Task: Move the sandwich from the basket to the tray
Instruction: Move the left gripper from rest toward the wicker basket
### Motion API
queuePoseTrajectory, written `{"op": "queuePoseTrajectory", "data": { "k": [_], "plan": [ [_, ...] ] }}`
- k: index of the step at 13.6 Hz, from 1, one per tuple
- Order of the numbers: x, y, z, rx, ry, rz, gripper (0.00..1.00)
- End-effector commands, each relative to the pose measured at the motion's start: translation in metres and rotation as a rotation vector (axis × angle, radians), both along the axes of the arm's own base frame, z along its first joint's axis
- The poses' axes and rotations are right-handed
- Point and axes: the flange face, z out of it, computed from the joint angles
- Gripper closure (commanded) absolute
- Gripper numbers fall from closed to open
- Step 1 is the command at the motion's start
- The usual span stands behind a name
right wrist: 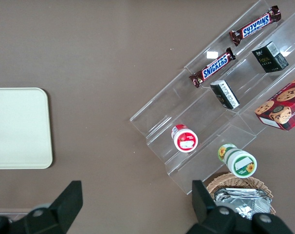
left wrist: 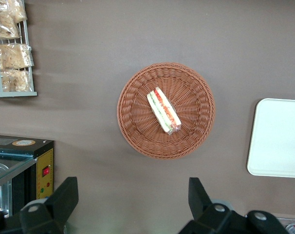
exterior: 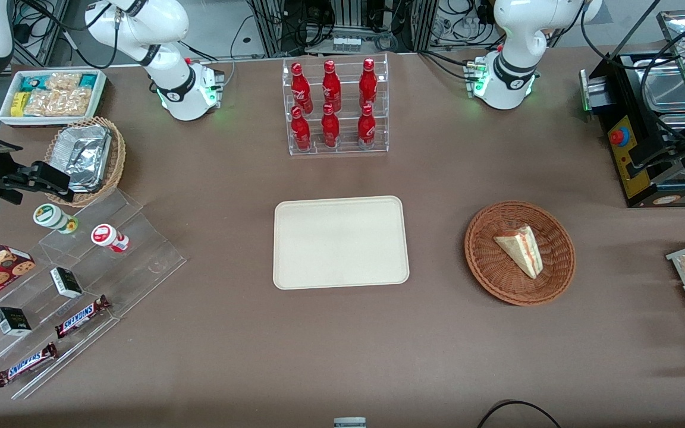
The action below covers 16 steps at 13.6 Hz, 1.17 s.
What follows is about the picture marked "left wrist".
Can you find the clear bagged cracker snack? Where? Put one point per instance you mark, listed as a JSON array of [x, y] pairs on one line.
[[17, 80], [5, 26], [14, 56], [16, 11]]

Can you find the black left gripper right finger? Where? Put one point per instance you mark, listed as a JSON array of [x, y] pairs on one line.
[[203, 219]]

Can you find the red cola bottle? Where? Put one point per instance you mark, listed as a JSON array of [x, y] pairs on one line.
[[294, 229]]

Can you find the beige rectangular serving tray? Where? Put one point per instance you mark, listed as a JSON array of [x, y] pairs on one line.
[[276, 136]]

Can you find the black glass food warmer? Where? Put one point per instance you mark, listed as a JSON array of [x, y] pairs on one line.
[[23, 148]]

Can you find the triangle sandwich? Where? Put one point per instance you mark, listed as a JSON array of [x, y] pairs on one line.
[[163, 109]]

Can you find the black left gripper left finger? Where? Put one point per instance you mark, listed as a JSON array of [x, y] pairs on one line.
[[52, 214]]

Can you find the round brown wicker basket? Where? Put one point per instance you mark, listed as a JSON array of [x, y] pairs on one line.
[[191, 97]]

